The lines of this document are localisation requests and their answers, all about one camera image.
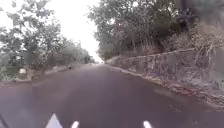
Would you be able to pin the dark asphalt road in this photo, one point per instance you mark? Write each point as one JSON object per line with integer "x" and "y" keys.
{"x": 100, "y": 93}

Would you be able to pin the row of trees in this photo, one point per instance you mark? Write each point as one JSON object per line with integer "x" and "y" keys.
{"x": 146, "y": 23}
{"x": 33, "y": 43}

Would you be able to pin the robot's own part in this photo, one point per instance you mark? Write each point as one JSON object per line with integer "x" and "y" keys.
{"x": 75, "y": 124}
{"x": 147, "y": 124}

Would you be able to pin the leaf-strewn dirt verge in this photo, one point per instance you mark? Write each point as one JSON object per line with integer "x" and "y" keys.
{"x": 186, "y": 88}

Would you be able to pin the small pale marker stone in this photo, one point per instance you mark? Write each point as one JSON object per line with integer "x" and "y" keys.
{"x": 22, "y": 71}

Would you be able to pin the stone wall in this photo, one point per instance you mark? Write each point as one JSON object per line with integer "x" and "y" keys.
{"x": 166, "y": 65}

